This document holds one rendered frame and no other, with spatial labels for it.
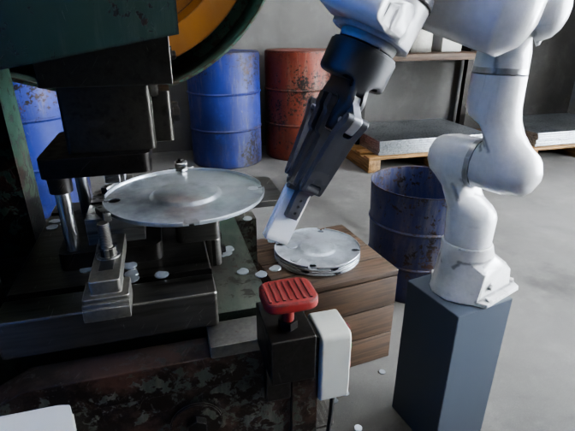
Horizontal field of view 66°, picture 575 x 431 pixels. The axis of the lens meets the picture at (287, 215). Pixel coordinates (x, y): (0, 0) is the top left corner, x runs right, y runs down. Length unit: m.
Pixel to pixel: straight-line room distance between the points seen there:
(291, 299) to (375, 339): 1.04
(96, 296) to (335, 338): 0.36
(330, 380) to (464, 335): 0.49
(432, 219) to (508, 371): 0.58
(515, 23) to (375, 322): 1.15
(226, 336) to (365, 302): 0.83
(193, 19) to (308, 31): 3.22
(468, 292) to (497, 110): 0.43
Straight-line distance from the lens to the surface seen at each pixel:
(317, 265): 1.39
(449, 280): 1.15
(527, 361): 1.81
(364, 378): 1.57
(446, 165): 1.08
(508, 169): 1.01
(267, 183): 0.88
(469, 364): 1.26
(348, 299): 1.41
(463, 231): 1.09
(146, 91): 0.72
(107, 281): 0.65
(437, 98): 4.99
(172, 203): 0.79
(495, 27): 0.54
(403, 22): 0.47
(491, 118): 1.02
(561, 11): 0.94
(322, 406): 1.25
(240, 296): 0.77
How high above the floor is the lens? 1.07
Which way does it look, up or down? 23 degrees down
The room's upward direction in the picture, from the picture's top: straight up
